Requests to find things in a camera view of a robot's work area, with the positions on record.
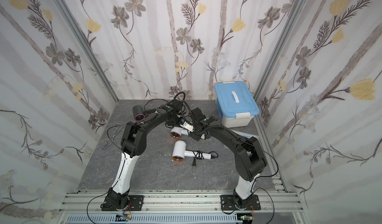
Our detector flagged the blue lid storage box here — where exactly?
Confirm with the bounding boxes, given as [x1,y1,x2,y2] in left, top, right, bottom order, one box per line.
[214,81,260,128]

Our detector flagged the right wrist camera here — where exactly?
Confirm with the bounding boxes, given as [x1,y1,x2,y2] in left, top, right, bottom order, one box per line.
[180,122,194,132]

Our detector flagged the aluminium mounting rail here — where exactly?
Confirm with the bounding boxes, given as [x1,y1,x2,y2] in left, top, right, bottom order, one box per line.
[54,189,309,224]

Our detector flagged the bag of blue face masks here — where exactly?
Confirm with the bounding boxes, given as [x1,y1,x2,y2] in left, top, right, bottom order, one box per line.
[232,130,259,140]

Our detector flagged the metal tongs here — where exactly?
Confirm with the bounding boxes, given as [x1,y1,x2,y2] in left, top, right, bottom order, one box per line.
[100,123,124,150]

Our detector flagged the dark grey pink hair dryer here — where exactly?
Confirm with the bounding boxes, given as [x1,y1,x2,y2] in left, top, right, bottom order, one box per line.
[132,105,158,122]

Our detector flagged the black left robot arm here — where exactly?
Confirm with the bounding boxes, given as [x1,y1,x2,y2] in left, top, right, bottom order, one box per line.
[100,99,183,211]

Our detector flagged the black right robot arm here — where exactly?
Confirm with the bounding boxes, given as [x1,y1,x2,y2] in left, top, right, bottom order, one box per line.
[190,108,267,210]

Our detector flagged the white hair dryer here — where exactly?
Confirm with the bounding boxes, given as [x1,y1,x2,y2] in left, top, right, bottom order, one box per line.
[172,140,212,162]
[170,127,206,141]

